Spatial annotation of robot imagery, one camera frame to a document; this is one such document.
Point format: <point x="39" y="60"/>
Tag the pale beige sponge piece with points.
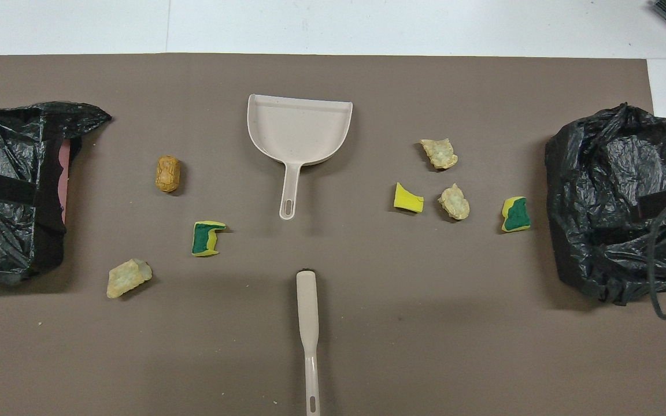
<point x="454" y="203"/>
<point x="439" y="153"/>
<point x="128" y="278"/>

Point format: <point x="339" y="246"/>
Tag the green yellow sponge piece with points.
<point x="201" y="240"/>
<point x="517" y="216"/>

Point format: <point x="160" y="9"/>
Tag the brown sponge piece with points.
<point x="167" y="173"/>

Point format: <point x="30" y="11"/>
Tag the yellow sponge wedge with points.
<point x="407" y="200"/>

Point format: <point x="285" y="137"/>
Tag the beige plastic dustpan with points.
<point x="298" y="133"/>

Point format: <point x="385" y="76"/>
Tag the beige hand brush black bristles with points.
<point x="308" y="312"/>

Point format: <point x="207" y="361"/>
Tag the black bag bin pink box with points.
<point x="3" y="242"/>

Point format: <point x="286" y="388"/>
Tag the black bag lined bin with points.
<point x="599" y="173"/>

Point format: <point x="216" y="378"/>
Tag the brown table mat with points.
<point x="367" y="346"/>

